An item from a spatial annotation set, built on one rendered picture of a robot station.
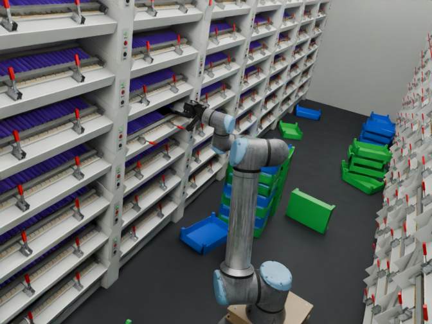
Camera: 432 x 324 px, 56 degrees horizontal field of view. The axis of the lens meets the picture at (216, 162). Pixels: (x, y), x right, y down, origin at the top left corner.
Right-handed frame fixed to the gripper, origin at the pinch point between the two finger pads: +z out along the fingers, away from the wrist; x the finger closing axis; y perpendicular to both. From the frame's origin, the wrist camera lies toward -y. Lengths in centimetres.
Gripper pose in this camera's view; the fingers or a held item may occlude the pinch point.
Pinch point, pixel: (172, 108)
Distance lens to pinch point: 229.8
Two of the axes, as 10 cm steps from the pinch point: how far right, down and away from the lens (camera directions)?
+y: 1.7, -8.7, -4.6
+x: -4.3, 3.5, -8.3
